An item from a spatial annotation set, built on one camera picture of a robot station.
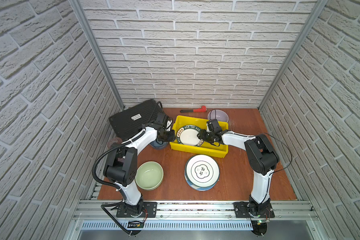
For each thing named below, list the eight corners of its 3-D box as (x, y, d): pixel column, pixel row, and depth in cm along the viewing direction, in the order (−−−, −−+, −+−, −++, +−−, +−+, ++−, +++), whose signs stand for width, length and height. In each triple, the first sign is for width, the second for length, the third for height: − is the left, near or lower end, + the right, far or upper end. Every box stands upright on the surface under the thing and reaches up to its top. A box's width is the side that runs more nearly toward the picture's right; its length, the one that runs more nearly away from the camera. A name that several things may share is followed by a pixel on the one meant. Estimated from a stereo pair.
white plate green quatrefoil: (186, 187, 82) (186, 185, 80) (186, 156, 94) (186, 154, 91) (220, 187, 82) (221, 185, 80) (216, 157, 94) (217, 154, 91)
